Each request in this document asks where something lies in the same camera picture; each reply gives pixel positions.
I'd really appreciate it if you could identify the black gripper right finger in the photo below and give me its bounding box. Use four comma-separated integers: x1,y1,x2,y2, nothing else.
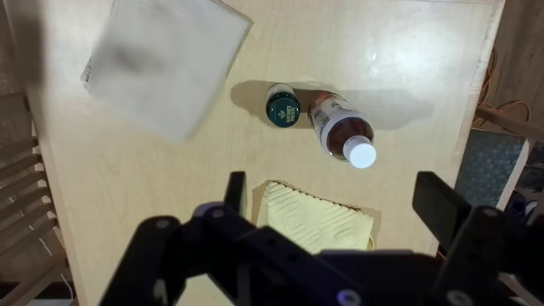
411,170,544,306

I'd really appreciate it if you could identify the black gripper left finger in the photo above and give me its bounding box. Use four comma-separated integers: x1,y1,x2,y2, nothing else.
100,170,364,306

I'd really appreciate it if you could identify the yellow ribbed cloth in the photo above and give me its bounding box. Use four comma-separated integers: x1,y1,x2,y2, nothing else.
255,180,379,255

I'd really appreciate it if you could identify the grey patterned seat cushion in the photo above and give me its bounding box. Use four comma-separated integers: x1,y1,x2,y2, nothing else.
454,127,532,212

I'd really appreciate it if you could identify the wooden slat-back chair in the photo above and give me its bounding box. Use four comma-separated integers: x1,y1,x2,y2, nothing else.
0,92,76,306

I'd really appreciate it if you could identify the clear bottle white cap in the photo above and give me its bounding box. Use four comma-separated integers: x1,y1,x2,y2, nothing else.
308,92,379,172

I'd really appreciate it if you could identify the small dark green bottle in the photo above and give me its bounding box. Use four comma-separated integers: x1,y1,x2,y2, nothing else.
263,82,302,129

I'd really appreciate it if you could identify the beige folded towel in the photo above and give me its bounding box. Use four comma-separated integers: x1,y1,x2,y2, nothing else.
80,0,255,144

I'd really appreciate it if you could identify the orange floor cable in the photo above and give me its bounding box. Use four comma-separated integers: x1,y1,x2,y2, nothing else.
476,46,530,129

